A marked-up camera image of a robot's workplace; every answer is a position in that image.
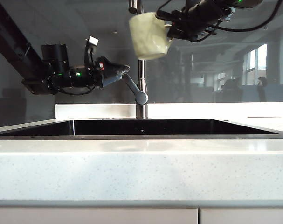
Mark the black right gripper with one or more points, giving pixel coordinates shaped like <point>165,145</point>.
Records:
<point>199,21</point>

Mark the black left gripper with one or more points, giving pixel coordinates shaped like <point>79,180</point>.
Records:
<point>87,75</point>

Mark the pale green dimpled mug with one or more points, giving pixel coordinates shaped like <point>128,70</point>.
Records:
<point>148,37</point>

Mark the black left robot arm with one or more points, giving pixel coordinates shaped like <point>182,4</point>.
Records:
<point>17,53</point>

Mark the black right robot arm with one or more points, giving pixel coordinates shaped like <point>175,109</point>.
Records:
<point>225,3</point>

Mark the chrome gooseneck faucet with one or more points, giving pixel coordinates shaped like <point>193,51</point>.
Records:
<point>141,98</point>

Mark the black undermount sink basin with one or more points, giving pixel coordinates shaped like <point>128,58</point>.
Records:
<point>155,128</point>

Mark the white backsplash ledge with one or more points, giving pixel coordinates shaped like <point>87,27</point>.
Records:
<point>97,110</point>

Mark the wide grey cabinet door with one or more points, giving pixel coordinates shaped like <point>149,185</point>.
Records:
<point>94,217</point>

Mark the narrow grey cabinet door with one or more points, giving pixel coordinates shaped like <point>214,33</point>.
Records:
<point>246,217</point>

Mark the left wrist camera white-capped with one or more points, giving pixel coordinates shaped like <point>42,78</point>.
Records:
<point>91,51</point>

